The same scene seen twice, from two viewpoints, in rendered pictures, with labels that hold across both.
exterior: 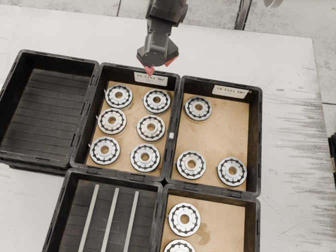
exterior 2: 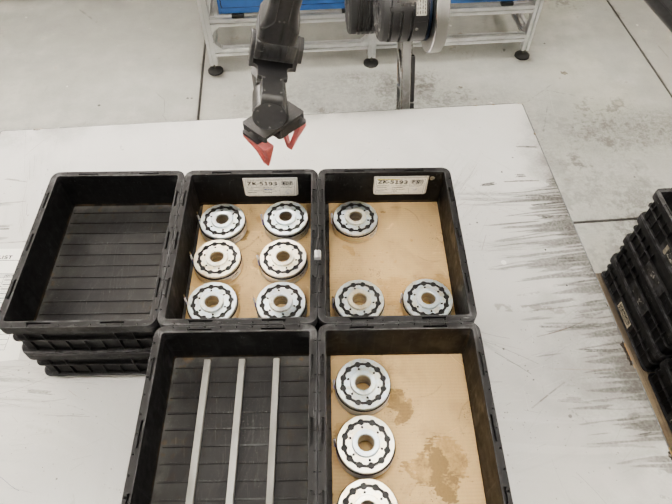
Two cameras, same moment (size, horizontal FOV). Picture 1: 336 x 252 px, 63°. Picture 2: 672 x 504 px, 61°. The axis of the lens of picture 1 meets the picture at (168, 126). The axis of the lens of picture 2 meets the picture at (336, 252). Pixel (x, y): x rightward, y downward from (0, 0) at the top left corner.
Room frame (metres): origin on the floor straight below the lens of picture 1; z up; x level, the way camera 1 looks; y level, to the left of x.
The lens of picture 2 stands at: (-0.34, -0.02, 1.85)
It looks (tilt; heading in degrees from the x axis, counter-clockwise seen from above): 54 degrees down; 357
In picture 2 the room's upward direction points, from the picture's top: straight up
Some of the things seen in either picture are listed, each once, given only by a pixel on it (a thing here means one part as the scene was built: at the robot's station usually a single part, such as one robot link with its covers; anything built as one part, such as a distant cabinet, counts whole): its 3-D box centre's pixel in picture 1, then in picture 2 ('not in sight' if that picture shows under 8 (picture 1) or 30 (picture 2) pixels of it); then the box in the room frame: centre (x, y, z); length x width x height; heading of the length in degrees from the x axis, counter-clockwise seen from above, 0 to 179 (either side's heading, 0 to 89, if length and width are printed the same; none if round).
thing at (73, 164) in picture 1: (129, 117); (245, 242); (0.38, 0.13, 0.92); 0.40 x 0.30 x 0.02; 178
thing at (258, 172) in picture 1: (216, 132); (389, 240); (0.37, -0.17, 0.92); 0.40 x 0.30 x 0.02; 178
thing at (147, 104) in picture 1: (156, 100); (285, 218); (0.49, 0.05, 0.86); 0.10 x 0.10 x 0.01
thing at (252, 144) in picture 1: (213, 137); (388, 255); (0.37, -0.17, 0.87); 0.40 x 0.30 x 0.11; 178
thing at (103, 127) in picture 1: (112, 120); (217, 258); (0.38, 0.20, 0.86); 0.10 x 0.10 x 0.01
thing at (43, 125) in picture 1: (48, 110); (108, 258); (0.39, 0.43, 0.87); 0.40 x 0.30 x 0.11; 178
